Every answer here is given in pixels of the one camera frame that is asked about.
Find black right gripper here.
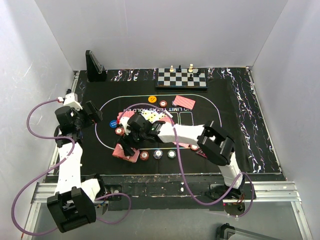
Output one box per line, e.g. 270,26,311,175
118,127,147,157

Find red playing card box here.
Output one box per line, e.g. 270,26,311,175
112,143,130,160

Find red poker chip stack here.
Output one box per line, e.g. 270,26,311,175
140,151,149,161

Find blue small blind button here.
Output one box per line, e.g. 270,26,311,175
109,120,118,128

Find red chips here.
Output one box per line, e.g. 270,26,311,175
115,127,125,136
159,100,167,108
190,144,199,151

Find blue poker chip stack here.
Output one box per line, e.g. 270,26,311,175
153,149,163,160

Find green poker chip stack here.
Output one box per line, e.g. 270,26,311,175
167,150,177,159

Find yellow big blind button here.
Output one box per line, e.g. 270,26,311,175
148,95,157,103

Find black triangular all-in marker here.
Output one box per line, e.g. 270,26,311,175
196,149,207,158

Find red-backed playing card deck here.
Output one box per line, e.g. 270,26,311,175
128,148,140,163

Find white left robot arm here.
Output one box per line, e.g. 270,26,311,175
47,91,126,233

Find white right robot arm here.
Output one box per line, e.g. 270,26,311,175
118,114,245,199

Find black card dealer shoe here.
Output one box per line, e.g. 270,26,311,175
85,50,107,83

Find black poker table mat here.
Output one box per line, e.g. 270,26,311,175
65,67,254,176

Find black white chessboard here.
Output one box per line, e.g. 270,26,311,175
155,68,208,92

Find black chess piece left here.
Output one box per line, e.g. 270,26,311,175
177,65,182,73

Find white chess piece right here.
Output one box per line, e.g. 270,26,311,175
188,63,193,73

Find black case corner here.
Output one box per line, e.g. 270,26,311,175
216,223,278,240

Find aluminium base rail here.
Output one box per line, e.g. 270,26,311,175
31,181,301,203

